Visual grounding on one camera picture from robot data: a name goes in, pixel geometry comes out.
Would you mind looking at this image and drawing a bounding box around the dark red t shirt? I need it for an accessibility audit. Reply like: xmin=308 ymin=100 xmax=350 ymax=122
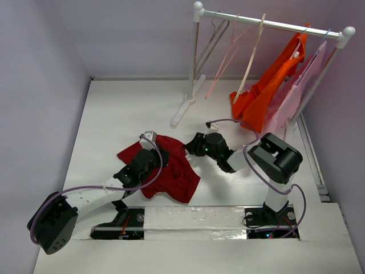
xmin=113 ymin=135 xmax=200 ymax=204

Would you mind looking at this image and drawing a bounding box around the beige wooden hanger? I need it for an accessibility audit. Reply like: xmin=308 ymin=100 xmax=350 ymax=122
xmin=233 ymin=14 xmax=266 ymax=104

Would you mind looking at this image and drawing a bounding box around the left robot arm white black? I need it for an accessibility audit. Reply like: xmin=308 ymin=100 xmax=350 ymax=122
xmin=27 ymin=147 xmax=170 ymax=255

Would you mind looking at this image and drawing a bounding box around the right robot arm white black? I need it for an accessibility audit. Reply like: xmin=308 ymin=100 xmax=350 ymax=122
xmin=185 ymin=132 xmax=303 ymax=224

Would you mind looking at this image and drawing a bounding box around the orange t shirt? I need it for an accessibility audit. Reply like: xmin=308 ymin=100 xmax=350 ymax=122
xmin=230 ymin=33 xmax=308 ymax=132

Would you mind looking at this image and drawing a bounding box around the pink t shirt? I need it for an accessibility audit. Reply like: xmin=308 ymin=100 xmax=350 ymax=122
xmin=257 ymin=41 xmax=327 ymax=135

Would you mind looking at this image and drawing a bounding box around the grey plastic hanger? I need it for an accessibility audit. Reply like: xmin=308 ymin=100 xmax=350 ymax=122
xmin=194 ymin=16 xmax=230 ymax=78

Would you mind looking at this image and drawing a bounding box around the white hanger under orange shirt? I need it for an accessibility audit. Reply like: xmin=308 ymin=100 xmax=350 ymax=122
xmin=289 ymin=26 xmax=310 ymax=59

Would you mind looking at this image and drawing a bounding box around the white clothes rack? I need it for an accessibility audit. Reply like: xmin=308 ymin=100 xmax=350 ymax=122
xmin=171 ymin=1 xmax=355 ymax=140

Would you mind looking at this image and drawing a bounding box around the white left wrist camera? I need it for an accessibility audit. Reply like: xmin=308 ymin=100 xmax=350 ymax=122
xmin=139 ymin=131 xmax=157 ymax=150

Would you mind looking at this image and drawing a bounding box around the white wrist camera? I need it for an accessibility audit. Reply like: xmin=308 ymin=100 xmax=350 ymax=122
xmin=205 ymin=121 xmax=219 ymax=135
xmin=139 ymin=131 xmax=157 ymax=150

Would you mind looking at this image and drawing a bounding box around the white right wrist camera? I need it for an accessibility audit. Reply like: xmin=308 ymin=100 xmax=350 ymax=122
xmin=205 ymin=121 xmax=219 ymax=135

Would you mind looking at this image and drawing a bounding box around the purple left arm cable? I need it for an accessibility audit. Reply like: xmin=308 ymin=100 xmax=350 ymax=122
xmin=30 ymin=134 xmax=164 ymax=246

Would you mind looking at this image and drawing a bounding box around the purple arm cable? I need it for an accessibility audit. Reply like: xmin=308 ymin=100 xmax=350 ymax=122
xmin=205 ymin=118 xmax=307 ymax=238
xmin=30 ymin=134 xmax=164 ymax=246

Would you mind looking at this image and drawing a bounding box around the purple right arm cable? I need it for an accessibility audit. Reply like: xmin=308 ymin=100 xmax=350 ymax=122
xmin=205 ymin=118 xmax=307 ymax=238

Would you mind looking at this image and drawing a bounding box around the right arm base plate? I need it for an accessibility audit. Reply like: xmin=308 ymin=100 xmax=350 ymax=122
xmin=242 ymin=205 xmax=299 ymax=239

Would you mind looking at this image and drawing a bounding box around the pink wire hanger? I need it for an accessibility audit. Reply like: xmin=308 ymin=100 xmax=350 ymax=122
xmin=205 ymin=14 xmax=246 ymax=99

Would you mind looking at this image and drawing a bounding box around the blue wire hanger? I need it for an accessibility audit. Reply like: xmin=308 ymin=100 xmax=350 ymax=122
xmin=294 ymin=29 xmax=331 ymax=86

